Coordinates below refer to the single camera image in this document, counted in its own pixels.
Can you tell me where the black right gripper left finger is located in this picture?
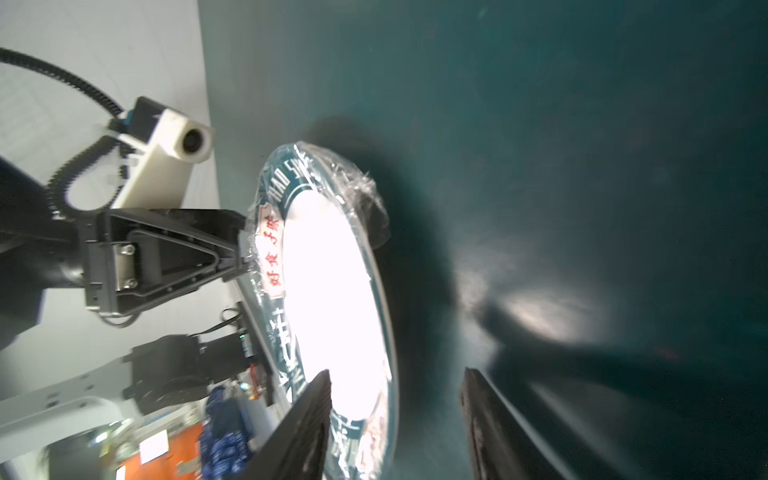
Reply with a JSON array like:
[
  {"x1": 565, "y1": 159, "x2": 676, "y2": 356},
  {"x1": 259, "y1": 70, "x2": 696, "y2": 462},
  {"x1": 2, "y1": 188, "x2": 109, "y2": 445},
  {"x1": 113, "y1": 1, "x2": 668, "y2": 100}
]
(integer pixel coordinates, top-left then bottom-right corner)
[{"x1": 239, "y1": 370, "x2": 332, "y2": 480}]

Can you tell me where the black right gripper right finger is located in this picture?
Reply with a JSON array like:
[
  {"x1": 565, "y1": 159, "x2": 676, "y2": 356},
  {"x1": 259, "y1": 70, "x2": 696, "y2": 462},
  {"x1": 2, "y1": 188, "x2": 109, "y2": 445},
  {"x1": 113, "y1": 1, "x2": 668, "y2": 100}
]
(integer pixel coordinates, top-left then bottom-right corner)
[{"x1": 460, "y1": 368, "x2": 573, "y2": 480}]

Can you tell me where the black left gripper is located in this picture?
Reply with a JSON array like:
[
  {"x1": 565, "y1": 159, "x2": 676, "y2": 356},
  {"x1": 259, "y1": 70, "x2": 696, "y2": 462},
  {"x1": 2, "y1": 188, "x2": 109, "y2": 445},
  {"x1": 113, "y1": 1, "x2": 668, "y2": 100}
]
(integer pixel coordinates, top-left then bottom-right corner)
[{"x1": 77, "y1": 208, "x2": 246, "y2": 317}]

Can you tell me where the white plate green rim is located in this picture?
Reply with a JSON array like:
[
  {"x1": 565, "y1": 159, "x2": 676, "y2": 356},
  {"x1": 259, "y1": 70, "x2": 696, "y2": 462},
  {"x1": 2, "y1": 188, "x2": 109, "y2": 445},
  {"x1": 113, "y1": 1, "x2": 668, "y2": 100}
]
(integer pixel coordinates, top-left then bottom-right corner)
[{"x1": 242, "y1": 142, "x2": 400, "y2": 480}]

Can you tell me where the clear plastic wrap sheet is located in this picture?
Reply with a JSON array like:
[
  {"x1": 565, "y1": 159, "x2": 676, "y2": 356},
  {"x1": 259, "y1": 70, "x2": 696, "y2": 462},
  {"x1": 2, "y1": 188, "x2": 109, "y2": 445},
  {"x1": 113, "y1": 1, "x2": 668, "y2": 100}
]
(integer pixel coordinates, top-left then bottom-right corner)
[{"x1": 239, "y1": 140, "x2": 400, "y2": 480}]

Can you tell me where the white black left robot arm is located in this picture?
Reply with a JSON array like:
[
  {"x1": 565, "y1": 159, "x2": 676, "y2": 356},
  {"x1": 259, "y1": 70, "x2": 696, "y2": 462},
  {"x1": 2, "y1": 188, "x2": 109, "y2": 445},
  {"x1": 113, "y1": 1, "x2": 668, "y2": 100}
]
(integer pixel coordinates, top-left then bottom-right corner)
[{"x1": 1, "y1": 163, "x2": 276, "y2": 461}]

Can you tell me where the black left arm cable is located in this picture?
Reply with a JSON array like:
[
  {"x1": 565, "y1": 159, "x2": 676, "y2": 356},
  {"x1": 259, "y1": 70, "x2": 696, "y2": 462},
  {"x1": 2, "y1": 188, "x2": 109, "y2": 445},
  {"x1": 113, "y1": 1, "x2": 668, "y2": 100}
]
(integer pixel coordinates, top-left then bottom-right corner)
[{"x1": 0, "y1": 46, "x2": 136, "y2": 222}]

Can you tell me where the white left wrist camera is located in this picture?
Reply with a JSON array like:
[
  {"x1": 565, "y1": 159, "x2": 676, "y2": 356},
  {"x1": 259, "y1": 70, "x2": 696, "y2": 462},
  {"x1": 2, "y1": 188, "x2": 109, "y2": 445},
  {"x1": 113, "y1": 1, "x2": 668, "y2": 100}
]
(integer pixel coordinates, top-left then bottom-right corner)
[{"x1": 111, "y1": 96, "x2": 215, "y2": 210}]

